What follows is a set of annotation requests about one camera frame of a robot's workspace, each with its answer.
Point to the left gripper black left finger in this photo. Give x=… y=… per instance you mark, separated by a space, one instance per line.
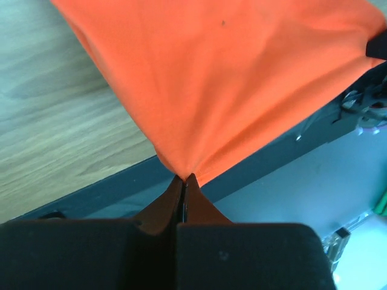
x=149 y=250

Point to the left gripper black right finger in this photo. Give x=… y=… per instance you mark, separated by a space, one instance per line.
x=197 y=208

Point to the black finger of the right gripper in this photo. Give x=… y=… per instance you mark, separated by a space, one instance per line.
x=377 y=46

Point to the orange t shirt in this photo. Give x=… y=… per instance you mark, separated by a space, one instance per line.
x=211 y=82

